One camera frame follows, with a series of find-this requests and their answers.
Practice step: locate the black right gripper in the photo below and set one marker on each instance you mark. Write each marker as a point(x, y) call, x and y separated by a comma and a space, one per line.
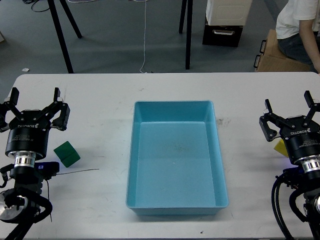
point(301, 135)

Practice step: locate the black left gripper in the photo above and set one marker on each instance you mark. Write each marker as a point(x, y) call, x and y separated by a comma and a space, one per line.
point(29, 129)

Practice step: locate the yellow block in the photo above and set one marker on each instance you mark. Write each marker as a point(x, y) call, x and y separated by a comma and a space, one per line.
point(281, 148)

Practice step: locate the green block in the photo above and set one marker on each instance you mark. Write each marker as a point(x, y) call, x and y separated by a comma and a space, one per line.
point(67, 154)

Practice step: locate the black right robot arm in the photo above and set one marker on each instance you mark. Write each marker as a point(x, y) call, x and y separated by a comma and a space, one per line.
point(304, 201)

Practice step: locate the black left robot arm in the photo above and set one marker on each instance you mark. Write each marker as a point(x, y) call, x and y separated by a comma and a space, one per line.
point(23, 205)

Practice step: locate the black storage box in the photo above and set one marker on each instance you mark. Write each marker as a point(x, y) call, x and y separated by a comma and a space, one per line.
point(222, 35)

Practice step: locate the white appliance box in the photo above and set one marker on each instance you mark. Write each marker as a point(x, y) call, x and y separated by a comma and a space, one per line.
point(227, 12)

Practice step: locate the black zip tie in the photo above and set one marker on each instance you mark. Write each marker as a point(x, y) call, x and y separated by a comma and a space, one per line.
point(78, 171)

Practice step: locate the seated person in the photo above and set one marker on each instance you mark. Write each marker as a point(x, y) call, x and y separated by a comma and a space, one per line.
point(297, 28)

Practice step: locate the blue plastic bin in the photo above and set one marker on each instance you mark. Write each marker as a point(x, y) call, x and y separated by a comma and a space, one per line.
point(175, 162)

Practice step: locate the black tripod legs right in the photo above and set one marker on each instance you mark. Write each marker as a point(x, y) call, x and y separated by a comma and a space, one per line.
point(186, 11)

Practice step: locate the cardboard box with handles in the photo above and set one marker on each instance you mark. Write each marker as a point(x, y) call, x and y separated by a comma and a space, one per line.
point(271, 59)

